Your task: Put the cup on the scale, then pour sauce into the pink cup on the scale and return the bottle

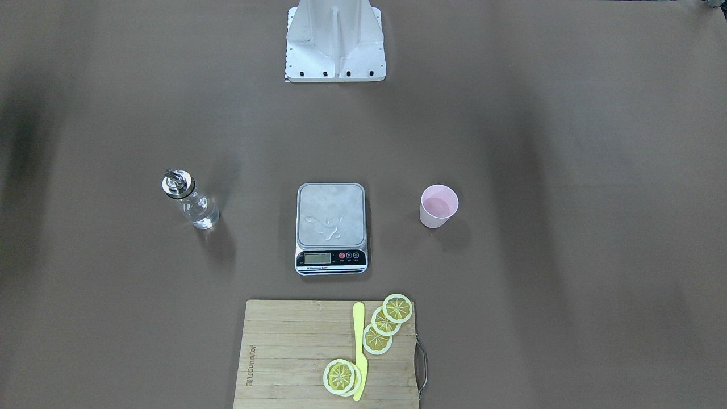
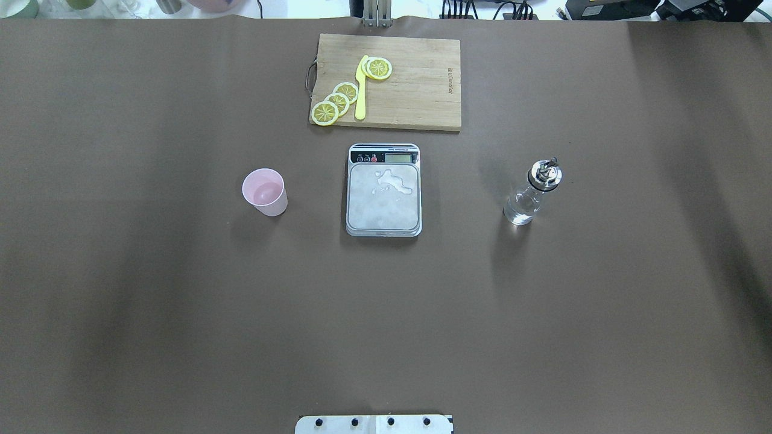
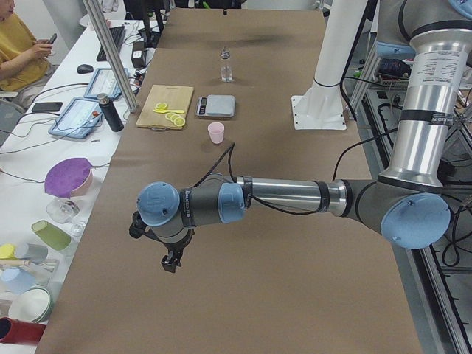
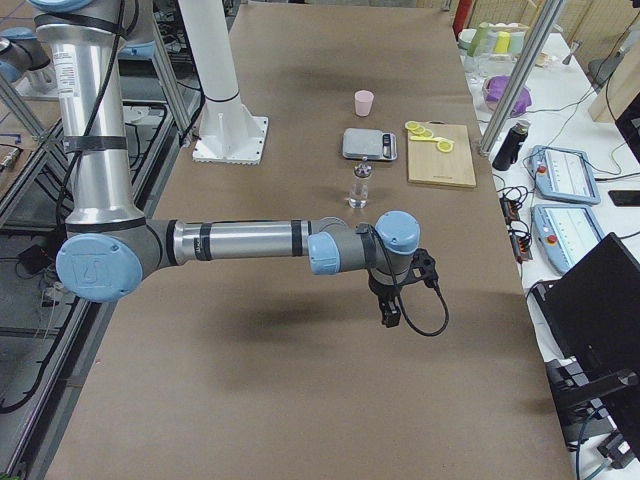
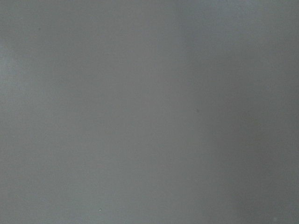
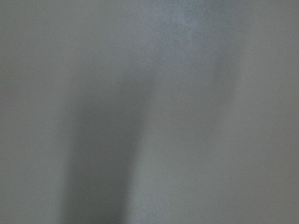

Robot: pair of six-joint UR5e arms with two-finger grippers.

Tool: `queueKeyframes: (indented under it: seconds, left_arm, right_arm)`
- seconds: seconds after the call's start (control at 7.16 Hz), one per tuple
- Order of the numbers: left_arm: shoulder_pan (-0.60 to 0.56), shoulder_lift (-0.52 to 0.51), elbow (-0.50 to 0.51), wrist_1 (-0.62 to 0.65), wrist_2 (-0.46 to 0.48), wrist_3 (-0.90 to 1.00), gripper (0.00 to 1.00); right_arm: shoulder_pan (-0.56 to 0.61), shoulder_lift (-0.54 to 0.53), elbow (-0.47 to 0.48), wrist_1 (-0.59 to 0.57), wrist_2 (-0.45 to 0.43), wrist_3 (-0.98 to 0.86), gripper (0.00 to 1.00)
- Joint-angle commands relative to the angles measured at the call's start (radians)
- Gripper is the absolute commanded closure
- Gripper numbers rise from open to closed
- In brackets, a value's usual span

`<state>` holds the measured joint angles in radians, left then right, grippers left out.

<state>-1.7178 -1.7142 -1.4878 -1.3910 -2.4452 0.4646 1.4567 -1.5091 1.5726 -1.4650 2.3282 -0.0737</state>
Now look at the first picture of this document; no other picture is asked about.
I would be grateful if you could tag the pink plastic cup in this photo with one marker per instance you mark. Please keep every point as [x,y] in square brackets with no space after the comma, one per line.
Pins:
[438,203]

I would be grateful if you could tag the glass sauce bottle steel cap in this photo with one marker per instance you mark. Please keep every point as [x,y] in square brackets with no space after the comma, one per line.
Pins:
[198,207]

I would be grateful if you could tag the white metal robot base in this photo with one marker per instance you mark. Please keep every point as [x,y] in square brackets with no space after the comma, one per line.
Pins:
[334,41]

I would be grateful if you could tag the digital kitchen scale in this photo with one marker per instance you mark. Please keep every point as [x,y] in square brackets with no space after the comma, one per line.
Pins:
[331,229]

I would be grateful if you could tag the yellow plastic knife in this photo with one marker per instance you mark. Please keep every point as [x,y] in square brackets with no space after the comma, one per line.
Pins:
[361,362]

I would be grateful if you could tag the lemon slice far end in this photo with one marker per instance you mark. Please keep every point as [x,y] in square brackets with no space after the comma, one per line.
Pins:
[397,308]

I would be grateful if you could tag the lemon slice in row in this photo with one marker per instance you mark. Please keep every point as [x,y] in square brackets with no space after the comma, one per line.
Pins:
[382,325]
[375,343]

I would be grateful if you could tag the bamboo cutting board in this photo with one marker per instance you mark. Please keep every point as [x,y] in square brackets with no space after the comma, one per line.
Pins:
[286,344]

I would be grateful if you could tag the lemon slice under pair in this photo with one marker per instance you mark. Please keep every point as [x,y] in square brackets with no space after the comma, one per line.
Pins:
[356,382]

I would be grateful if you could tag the lemon slice top of pair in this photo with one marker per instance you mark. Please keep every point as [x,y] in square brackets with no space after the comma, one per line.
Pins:
[338,376]

